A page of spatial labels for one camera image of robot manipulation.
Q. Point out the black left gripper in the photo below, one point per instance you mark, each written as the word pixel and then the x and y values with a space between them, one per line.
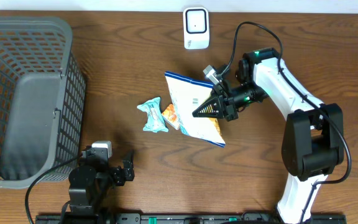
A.
pixel 119 177

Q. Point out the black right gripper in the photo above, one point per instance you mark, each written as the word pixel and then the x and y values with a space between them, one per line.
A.
pixel 229 108

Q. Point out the yellow snack bag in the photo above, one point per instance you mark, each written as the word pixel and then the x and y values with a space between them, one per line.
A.
pixel 188 94

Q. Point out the small orange box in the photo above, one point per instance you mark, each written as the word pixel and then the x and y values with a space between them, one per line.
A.
pixel 170 116

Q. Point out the mint green tissue pack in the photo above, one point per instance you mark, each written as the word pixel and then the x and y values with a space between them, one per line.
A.
pixel 155 121

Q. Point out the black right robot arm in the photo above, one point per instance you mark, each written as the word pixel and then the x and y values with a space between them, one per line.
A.
pixel 313 142

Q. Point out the white barcode scanner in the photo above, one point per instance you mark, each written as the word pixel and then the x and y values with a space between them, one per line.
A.
pixel 196 28

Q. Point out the dark grey plastic basket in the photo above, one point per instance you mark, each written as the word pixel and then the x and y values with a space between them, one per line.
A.
pixel 42 96

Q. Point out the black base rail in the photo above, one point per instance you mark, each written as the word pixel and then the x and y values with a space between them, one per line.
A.
pixel 135 218

